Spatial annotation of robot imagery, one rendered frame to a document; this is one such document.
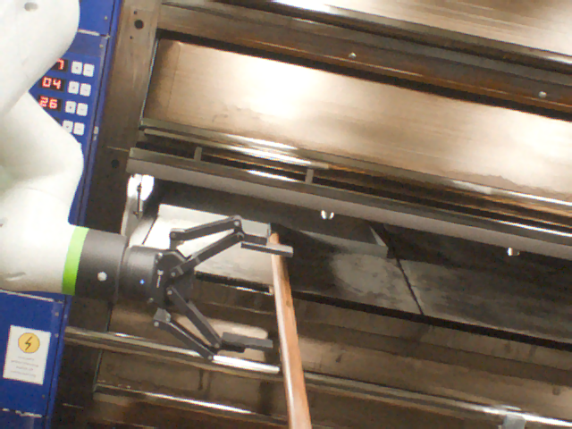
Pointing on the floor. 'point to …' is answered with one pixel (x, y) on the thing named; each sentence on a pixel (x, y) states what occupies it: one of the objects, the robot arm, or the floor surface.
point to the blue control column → (37, 307)
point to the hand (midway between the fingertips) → (273, 298)
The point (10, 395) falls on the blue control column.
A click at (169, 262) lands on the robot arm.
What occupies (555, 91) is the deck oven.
